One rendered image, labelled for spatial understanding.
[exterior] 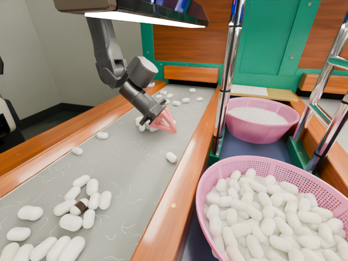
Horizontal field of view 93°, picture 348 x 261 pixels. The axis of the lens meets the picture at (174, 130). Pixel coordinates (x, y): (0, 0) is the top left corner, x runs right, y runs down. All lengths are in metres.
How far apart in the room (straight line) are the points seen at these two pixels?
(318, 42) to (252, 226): 0.85
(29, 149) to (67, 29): 2.11
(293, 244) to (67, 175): 0.45
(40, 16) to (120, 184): 2.55
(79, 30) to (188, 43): 1.65
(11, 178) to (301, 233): 0.56
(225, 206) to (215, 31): 0.82
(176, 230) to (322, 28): 0.95
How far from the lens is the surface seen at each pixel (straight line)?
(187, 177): 0.35
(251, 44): 0.97
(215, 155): 0.50
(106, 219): 0.35
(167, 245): 0.28
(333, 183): 0.51
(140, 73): 0.47
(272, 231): 0.35
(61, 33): 2.61
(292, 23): 0.99
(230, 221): 0.34
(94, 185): 0.38
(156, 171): 0.40
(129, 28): 2.07
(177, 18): 0.43
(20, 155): 0.55
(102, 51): 0.53
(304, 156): 0.61
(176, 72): 0.97
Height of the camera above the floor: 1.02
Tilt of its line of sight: 30 degrees down
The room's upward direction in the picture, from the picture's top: straight up
